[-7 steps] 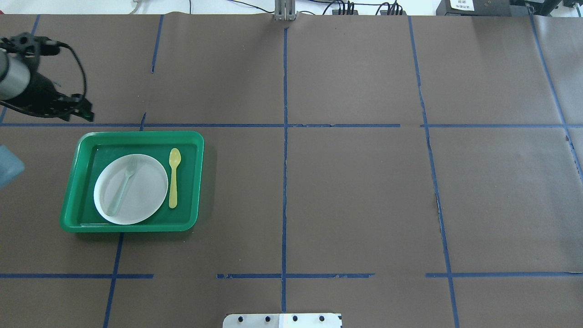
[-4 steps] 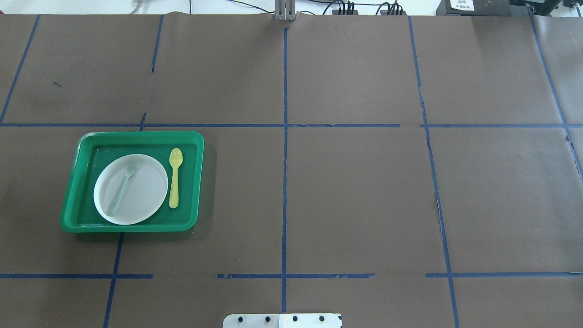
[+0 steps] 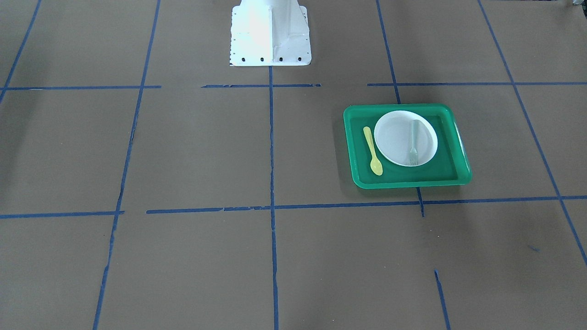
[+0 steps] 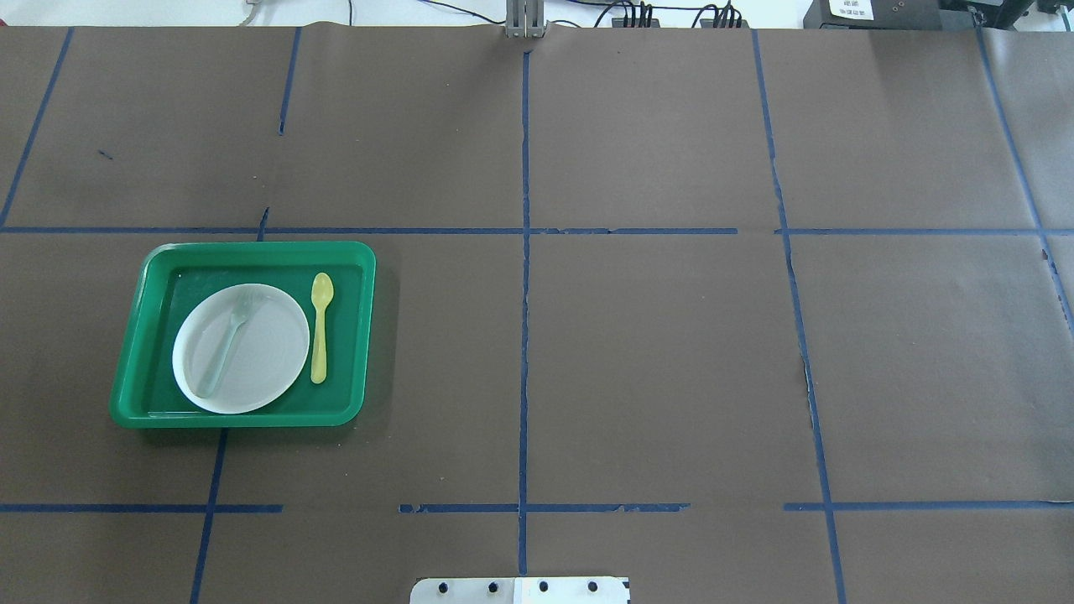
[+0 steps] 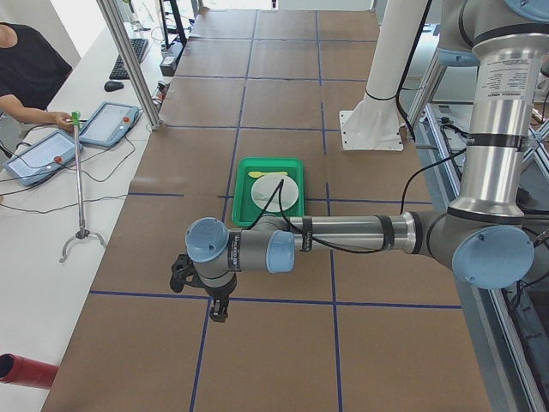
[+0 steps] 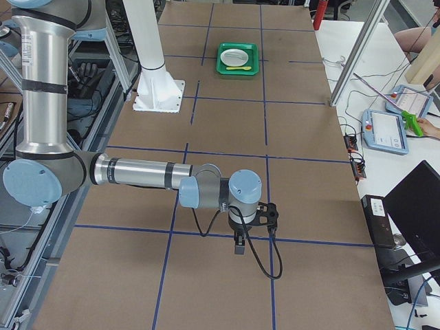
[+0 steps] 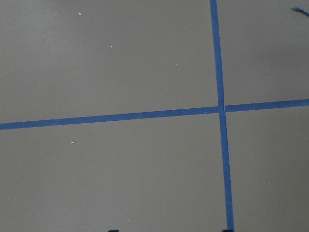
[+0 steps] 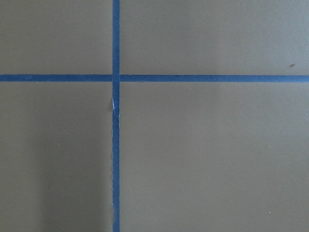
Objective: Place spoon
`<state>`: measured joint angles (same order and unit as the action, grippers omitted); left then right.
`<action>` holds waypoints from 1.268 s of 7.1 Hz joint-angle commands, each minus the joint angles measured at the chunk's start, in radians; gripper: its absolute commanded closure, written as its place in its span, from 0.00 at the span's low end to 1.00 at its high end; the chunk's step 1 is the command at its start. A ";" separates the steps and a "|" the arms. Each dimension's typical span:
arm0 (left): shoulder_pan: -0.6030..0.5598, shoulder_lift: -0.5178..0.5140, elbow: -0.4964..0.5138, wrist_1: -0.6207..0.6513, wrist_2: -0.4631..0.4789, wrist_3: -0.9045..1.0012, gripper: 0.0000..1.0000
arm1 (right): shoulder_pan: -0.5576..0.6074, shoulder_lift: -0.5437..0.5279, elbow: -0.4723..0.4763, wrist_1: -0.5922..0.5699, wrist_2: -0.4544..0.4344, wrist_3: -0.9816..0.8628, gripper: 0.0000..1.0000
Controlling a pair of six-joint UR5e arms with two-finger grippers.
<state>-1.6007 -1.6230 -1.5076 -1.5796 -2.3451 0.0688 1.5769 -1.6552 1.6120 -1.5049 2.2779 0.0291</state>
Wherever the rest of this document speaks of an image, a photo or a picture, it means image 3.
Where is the yellow plastic spoon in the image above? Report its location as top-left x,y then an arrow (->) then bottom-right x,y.
363,126 -> 383,176

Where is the green plastic tray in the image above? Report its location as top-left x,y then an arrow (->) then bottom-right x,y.
343,103 -> 472,189

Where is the white round plate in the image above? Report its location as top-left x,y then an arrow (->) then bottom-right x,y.
374,110 -> 438,167

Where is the pale green plastic fork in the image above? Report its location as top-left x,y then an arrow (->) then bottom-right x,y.
409,120 -> 419,166

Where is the white pedestal column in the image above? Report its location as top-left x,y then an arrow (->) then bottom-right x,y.
229,0 -> 312,66

